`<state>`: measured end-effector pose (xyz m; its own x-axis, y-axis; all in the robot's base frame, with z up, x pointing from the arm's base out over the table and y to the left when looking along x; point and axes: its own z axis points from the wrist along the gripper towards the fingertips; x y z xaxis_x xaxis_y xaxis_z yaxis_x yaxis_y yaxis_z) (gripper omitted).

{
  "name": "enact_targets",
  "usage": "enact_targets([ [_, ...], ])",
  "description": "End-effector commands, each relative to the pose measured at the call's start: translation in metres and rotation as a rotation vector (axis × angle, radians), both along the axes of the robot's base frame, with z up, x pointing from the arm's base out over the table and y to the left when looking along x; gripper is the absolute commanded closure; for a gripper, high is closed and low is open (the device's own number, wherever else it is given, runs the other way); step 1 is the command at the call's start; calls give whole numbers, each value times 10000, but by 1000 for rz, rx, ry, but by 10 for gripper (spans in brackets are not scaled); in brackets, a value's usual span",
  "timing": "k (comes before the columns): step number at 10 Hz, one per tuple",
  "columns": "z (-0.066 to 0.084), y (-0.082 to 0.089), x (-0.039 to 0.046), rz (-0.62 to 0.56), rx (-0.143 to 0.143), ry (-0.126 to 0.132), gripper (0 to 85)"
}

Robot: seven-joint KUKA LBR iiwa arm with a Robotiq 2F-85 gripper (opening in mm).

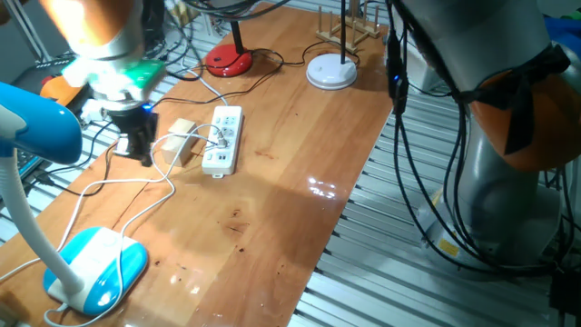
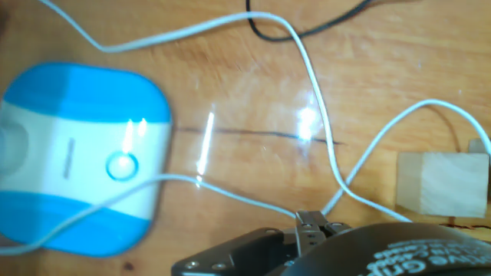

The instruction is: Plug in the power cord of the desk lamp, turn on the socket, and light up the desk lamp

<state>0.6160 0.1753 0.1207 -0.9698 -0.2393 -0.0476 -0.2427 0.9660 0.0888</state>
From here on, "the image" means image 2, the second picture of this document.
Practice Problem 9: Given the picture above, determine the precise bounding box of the blue white desk lamp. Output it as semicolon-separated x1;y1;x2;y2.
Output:
0;61;173;258

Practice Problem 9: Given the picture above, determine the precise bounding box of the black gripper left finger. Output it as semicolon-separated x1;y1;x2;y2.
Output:
170;227;299;276

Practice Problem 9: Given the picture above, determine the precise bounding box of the long black power cable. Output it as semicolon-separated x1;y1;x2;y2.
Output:
245;0;375;43

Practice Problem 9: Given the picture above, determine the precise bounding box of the white lamp cord with plug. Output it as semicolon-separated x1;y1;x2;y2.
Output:
0;0;491;257

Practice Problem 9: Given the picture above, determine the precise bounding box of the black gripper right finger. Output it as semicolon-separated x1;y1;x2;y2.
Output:
294;209;352;257

